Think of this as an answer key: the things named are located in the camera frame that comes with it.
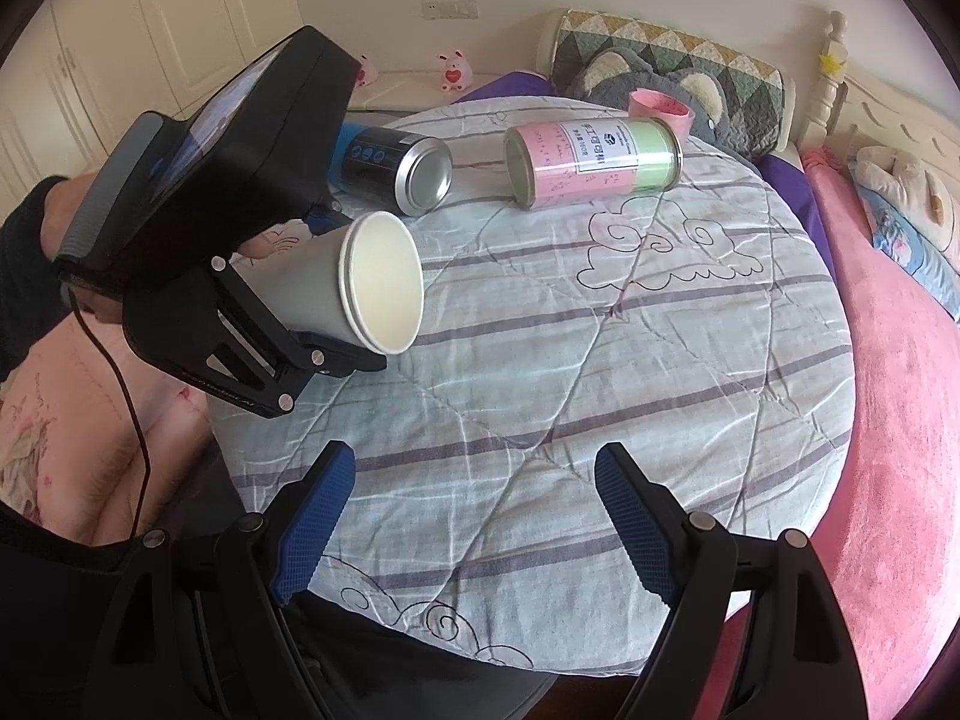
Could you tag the wall switch plate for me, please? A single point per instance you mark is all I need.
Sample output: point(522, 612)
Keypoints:
point(449, 10)

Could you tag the pink bunny figurine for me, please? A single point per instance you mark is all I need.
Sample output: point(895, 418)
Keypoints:
point(367, 72)
point(457, 74)

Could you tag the person's left hand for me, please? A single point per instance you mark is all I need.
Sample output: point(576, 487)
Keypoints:
point(74, 225)

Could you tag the striped round table cover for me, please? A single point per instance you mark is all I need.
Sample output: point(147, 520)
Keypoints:
point(698, 328)

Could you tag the small pink cup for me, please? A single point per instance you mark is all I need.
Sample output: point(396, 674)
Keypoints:
point(646, 103)

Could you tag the blue cartoon pillow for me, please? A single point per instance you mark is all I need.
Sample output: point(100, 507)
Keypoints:
point(895, 236)

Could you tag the grey cat plush cushion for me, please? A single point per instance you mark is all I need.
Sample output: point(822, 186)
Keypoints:
point(610, 78)

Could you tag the pink green cylinder tin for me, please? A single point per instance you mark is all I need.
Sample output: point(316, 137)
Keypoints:
point(564, 162)

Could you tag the pink fleece bedspread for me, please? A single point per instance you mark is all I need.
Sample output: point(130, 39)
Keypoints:
point(892, 427)

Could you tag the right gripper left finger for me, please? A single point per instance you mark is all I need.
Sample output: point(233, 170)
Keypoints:
point(196, 628)

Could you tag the right pink bunny figurine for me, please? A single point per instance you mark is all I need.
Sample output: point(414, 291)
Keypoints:
point(457, 74)

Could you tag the white paper cup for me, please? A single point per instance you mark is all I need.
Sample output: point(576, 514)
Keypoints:
point(361, 284)

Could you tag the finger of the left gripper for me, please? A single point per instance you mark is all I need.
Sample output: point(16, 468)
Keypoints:
point(322, 218)
point(336, 358)

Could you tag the left pink bunny figurine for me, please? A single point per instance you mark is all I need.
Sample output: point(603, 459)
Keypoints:
point(367, 72)

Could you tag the blue black metal can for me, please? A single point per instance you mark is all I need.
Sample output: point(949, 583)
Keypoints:
point(407, 173)

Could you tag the white wardrobe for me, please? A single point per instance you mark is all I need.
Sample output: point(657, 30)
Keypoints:
point(84, 70)

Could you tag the cream bedside shelf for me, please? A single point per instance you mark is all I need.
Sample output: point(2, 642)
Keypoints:
point(402, 92)

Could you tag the cream dog plush toy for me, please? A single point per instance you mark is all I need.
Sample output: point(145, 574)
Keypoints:
point(914, 189)

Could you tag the patchwork triangle quilt cushion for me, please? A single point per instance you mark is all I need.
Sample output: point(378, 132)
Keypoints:
point(761, 99)

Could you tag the cream wooden headboard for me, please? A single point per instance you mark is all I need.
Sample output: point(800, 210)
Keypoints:
point(850, 108)

